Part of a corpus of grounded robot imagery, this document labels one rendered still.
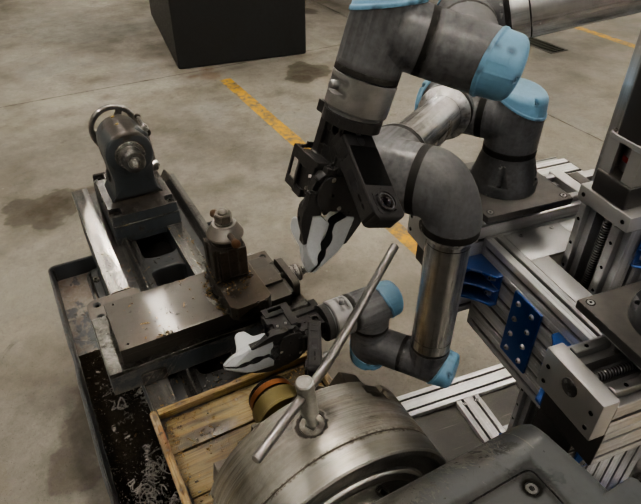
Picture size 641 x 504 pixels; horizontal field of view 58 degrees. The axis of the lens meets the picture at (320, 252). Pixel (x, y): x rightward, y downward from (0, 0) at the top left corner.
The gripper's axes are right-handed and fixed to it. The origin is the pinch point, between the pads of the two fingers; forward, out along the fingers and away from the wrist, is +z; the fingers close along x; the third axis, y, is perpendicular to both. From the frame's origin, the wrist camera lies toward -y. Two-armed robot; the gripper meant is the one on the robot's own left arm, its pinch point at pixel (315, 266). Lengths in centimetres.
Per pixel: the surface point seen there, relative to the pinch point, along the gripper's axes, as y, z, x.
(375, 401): -11.6, 14.4, -7.7
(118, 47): 538, 110, -109
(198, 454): 15, 52, 1
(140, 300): 52, 44, 3
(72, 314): 107, 90, 5
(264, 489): -15.2, 21.5, 8.8
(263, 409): 2.2, 28.1, -0.7
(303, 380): -11.7, 7.8, 5.7
